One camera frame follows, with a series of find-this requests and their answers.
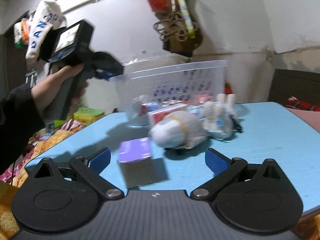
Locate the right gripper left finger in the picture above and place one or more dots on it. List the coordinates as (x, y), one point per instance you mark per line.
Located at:
(88, 170)

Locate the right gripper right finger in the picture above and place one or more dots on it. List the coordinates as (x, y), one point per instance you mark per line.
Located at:
(226, 171)

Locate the white plush bunny blue outfit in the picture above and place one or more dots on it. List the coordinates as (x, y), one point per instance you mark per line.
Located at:
(217, 114)

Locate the purple small box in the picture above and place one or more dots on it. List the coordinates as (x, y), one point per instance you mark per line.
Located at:
(136, 163)

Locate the beige round plush toy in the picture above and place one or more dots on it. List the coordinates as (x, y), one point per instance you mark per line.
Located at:
(180, 130)

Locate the red white box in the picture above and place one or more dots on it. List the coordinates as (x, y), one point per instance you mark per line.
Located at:
(158, 115)

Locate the clear plastic laundry basket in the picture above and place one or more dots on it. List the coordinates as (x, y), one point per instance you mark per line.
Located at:
(181, 82)

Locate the clear packet red snacks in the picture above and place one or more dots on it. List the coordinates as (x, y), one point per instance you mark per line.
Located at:
(137, 112)

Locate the person's left forearm black sleeve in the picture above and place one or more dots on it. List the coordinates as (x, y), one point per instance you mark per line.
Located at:
(20, 120)

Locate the person's left hand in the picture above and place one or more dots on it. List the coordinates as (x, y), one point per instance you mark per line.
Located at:
(48, 89)

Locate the white hanging cloth blue letters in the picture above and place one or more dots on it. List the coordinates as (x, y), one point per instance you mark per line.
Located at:
(48, 16)

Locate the green yellow storage box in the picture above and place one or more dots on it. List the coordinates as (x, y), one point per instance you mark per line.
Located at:
(87, 116)

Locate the light blue mat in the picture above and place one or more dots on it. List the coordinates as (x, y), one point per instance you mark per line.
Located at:
(268, 131)

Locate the red patterned gift box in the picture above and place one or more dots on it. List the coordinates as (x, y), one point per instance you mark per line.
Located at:
(228, 90)

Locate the red plaid pillow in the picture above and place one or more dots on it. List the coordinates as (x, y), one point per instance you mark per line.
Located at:
(295, 103)

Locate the orange patterned quilt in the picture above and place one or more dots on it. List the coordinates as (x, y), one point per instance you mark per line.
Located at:
(8, 224)

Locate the dark wooden headboard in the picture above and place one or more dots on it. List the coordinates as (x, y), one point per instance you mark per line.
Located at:
(302, 85)

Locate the brown hanging bag with rope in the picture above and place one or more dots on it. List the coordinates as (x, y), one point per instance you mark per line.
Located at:
(173, 32)

